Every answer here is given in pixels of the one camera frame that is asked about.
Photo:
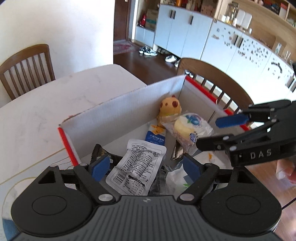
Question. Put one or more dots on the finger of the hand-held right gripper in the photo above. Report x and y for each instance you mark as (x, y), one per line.
(212, 143)
(231, 121)

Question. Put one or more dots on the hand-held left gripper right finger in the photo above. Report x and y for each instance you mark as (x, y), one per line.
(192, 166)

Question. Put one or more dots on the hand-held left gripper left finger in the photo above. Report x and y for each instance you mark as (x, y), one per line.
(100, 166)

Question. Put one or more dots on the dark green packet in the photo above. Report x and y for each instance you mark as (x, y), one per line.
(101, 151)

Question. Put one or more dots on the white blue bread packet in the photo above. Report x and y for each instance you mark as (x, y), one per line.
(175, 176)

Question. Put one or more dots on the round cake packet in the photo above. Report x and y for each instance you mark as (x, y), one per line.
(187, 125)

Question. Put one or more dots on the white printed pouch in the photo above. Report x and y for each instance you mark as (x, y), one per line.
(136, 166)

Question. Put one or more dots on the blue biscuit packet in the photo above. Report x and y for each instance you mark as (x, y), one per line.
(156, 138)

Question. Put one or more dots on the yellow spotted toy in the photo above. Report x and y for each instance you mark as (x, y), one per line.
(170, 105)

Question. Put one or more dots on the red cardboard box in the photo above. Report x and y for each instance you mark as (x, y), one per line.
(129, 111)

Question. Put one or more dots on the white marble desktop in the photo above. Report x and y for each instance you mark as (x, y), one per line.
(34, 115)

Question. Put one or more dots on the person's right hand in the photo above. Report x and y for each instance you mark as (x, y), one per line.
(286, 171)

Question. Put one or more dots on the brown wooden chair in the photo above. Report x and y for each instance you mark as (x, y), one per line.
(25, 56)
(208, 67)

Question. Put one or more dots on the white slipper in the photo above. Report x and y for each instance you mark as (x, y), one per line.
(177, 63)
(170, 58)

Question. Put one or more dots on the black white sneaker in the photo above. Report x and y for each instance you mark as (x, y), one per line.
(152, 52)
(143, 50)

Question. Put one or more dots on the red patterned rug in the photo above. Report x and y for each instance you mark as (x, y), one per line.
(123, 47)

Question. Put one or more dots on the brown cardboard carton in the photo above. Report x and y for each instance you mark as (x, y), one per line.
(151, 18)

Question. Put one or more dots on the dark wooden door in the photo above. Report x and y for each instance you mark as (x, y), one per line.
(120, 20)

